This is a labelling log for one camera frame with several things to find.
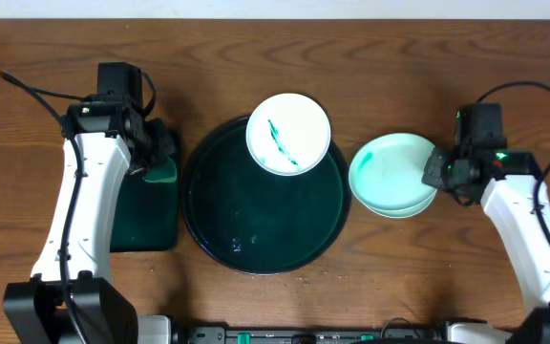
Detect green sponge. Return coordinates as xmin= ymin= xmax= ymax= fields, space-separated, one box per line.
xmin=142 ymin=158 xmax=178 ymax=183

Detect mint plate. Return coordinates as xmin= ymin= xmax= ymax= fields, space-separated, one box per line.
xmin=349 ymin=133 xmax=436 ymax=210
xmin=367 ymin=192 xmax=436 ymax=219

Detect mint plate bottom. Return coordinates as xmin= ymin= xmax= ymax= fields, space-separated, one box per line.
xmin=349 ymin=133 xmax=436 ymax=210

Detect white plate top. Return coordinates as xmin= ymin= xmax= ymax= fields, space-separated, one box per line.
xmin=245 ymin=93 xmax=331 ymax=177

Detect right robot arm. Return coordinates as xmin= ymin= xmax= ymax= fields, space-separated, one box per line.
xmin=422 ymin=147 xmax=550 ymax=343

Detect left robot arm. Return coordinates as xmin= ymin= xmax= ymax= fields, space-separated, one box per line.
xmin=3 ymin=101 xmax=175 ymax=343

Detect rectangular black tray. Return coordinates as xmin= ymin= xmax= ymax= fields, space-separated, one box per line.
xmin=109 ymin=131 xmax=180 ymax=253

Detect round black tray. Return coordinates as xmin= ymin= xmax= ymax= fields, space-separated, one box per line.
xmin=180 ymin=117 xmax=351 ymax=275

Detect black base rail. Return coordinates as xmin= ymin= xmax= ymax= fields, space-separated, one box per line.
xmin=185 ymin=327 xmax=445 ymax=344

